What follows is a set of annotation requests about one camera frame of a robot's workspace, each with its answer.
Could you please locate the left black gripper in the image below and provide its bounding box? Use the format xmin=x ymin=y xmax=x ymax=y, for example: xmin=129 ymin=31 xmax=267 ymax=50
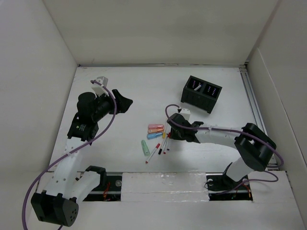
xmin=92 ymin=89 xmax=131 ymax=122

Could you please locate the red capped marker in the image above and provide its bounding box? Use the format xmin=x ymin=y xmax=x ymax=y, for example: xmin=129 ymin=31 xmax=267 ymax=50
xmin=163 ymin=132 xmax=171 ymax=154

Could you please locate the purple capped marker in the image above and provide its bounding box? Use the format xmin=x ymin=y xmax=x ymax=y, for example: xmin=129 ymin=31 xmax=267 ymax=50
xmin=167 ymin=139 xmax=171 ymax=151

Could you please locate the black capped marker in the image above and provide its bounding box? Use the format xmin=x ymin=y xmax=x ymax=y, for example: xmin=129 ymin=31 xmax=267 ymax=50
xmin=158 ymin=134 xmax=168 ymax=155

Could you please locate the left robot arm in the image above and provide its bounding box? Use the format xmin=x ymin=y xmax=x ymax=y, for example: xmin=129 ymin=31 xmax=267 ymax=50
xmin=31 ymin=89 xmax=133 ymax=227

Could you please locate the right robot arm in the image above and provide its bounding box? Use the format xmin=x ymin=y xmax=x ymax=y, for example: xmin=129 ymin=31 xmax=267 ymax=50
xmin=167 ymin=112 xmax=277 ymax=191

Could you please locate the yellow capped marker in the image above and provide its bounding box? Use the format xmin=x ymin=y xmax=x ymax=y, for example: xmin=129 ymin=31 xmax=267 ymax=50
xmin=162 ymin=119 xmax=167 ymax=139

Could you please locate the long red marker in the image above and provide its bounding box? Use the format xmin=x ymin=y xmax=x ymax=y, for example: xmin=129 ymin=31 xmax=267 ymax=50
xmin=145 ymin=143 xmax=160 ymax=164

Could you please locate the orange highlighter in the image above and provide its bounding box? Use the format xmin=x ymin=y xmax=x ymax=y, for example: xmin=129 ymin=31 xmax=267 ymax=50
xmin=148 ymin=128 xmax=164 ymax=134

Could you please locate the pink highlighter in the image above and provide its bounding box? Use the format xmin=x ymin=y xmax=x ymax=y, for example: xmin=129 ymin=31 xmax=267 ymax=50
xmin=148 ymin=124 xmax=164 ymax=129

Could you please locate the blue highlighter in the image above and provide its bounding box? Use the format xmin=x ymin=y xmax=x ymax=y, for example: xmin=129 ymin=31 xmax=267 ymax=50
xmin=147 ymin=132 xmax=163 ymax=140

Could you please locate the green highlighter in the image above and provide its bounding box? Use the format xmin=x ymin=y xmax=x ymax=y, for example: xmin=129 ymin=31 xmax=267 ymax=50
xmin=141 ymin=140 xmax=150 ymax=156

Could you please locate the black slatted pen holder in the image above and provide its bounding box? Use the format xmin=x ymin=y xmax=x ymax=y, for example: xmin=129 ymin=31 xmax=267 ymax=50
xmin=180 ymin=75 xmax=222 ymax=114

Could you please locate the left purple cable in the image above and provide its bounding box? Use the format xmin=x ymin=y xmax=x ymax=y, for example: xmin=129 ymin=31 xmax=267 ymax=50
xmin=22 ymin=80 xmax=118 ymax=230

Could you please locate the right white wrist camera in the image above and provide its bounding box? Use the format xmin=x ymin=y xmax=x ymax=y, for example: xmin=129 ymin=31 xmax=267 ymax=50
xmin=177 ymin=108 xmax=190 ymax=121

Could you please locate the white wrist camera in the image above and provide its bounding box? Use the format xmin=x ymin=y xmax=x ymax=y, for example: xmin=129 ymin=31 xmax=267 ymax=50
xmin=91 ymin=76 xmax=109 ymax=96
xmin=177 ymin=108 xmax=190 ymax=121

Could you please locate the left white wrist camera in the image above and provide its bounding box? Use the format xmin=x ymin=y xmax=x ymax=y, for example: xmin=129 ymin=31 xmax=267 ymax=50
xmin=91 ymin=76 xmax=109 ymax=96

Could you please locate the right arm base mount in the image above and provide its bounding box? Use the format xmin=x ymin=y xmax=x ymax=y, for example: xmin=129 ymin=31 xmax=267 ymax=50
xmin=204 ymin=168 xmax=253 ymax=201

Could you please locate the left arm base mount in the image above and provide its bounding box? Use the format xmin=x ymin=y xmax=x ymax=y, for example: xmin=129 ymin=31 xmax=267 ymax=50
xmin=84 ymin=173 xmax=122 ymax=202

